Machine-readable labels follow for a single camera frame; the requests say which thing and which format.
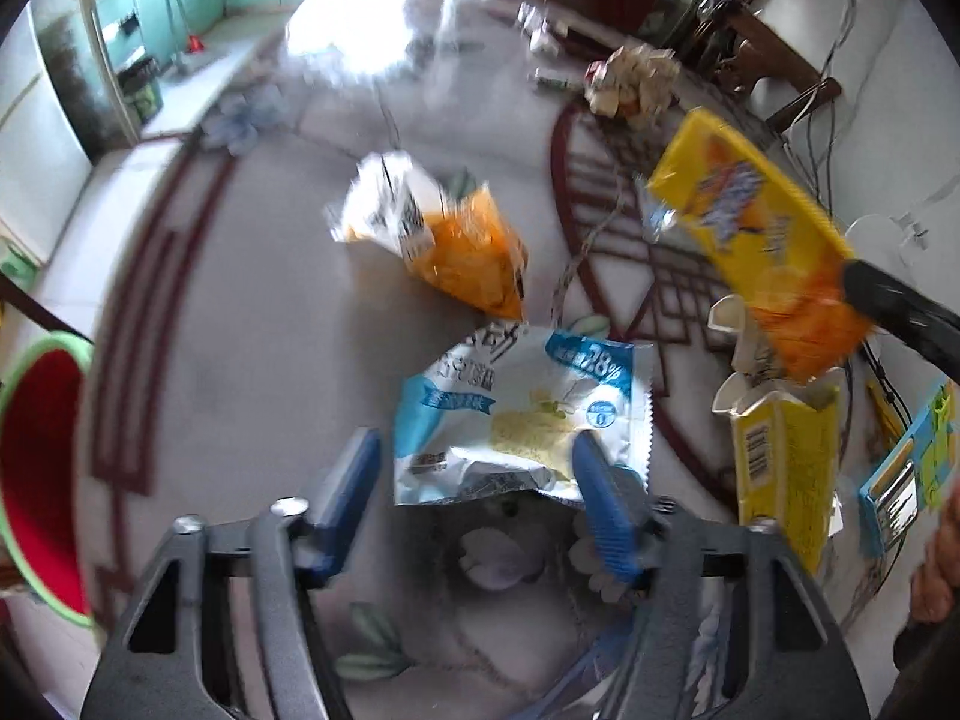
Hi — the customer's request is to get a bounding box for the blue white snack wrapper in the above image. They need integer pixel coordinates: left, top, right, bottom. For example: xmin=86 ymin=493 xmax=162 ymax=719
xmin=394 ymin=320 xmax=654 ymax=507

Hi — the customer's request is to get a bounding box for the large yellow orange snack bag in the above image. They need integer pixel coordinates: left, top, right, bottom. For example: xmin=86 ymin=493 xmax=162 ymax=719
xmin=647 ymin=107 xmax=871 ymax=382

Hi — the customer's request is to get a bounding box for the orange white snack bag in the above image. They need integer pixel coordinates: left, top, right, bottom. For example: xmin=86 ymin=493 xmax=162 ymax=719
xmin=327 ymin=151 xmax=529 ymax=320

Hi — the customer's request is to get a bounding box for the black kitchen trash bin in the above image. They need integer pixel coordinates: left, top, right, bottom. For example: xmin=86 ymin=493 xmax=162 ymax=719
xmin=117 ymin=55 xmax=163 ymax=125

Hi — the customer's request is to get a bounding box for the person's right hand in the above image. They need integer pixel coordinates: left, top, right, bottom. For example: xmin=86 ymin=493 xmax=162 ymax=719
xmin=910 ymin=484 xmax=960 ymax=624

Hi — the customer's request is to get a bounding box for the yellow drink carton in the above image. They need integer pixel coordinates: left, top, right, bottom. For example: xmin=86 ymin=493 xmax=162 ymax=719
xmin=708 ymin=294 xmax=850 ymax=574

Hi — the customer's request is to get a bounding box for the blue green toy box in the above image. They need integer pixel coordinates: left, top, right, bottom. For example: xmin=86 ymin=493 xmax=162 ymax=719
xmin=857 ymin=379 xmax=958 ymax=559

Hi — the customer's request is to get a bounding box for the wooden chair far side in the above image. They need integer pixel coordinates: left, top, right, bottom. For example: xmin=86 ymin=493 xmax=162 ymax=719
xmin=677 ymin=0 xmax=843 ymax=135

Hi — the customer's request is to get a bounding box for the crumpled beige paper ball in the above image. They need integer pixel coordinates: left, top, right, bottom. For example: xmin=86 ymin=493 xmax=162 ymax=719
xmin=584 ymin=44 xmax=682 ymax=130

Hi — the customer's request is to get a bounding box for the red bin with green rim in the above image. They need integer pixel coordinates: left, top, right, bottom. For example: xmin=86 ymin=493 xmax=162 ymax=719
xmin=2 ymin=332 xmax=93 ymax=628

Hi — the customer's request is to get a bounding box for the white refrigerator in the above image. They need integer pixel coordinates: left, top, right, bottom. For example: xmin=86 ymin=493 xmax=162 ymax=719
xmin=0 ymin=7 xmax=93 ymax=265

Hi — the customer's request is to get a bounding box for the red mop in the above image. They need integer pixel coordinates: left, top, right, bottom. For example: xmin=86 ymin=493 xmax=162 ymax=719
xmin=171 ymin=0 xmax=205 ymax=55

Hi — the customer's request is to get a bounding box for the black power cable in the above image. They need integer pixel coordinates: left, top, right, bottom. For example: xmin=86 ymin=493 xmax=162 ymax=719
xmin=779 ymin=0 xmax=864 ymax=220

